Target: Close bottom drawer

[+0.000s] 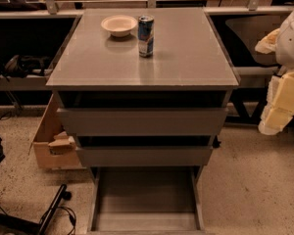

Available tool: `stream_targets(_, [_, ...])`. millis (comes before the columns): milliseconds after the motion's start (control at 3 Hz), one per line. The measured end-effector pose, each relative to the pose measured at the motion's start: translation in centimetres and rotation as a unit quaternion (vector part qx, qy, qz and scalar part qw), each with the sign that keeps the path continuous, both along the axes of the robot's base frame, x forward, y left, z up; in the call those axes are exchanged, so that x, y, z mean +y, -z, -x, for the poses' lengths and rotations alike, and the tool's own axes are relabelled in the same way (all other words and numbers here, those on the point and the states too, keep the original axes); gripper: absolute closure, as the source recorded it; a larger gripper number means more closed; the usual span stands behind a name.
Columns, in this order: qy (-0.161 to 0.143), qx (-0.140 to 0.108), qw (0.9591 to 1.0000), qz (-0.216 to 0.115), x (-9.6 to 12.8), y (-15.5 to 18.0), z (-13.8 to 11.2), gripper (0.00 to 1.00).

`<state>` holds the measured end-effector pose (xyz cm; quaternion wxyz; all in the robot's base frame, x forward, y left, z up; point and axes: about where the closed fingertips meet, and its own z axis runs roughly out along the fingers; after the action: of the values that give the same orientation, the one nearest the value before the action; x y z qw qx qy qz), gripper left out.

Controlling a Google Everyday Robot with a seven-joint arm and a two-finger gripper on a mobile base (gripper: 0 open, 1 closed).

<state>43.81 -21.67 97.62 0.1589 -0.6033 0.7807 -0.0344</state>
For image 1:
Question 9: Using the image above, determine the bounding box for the black headset on shelf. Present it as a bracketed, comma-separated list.
[0, 55, 51, 78]

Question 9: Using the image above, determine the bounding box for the grey bottom drawer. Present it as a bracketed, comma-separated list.
[87, 167, 206, 235]

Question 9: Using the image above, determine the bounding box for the black office chair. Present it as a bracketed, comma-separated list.
[224, 14, 294, 155]

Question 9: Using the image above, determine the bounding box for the cardboard box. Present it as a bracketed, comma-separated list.
[32, 97, 82, 169]

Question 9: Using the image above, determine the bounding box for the black stand with cable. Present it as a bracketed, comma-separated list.
[0, 183, 77, 235]

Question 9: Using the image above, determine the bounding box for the white bowl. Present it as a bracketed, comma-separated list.
[101, 15, 137, 37]

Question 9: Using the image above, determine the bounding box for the grey top drawer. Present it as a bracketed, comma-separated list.
[57, 108, 227, 136]

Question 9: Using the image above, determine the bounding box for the grey drawer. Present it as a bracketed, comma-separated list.
[76, 136, 213, 167]
[87, 167, 206, 235]
[57, 108, 227, 136]

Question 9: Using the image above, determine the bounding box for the blue drink can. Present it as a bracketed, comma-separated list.
[138, 15, 154, 57]

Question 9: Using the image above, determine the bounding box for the grey drawer cabinet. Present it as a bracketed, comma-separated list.
[45, 7, 241, 235]

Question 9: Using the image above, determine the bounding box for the grey middle drawer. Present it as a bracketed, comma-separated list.
[76, 136, 213, 167]

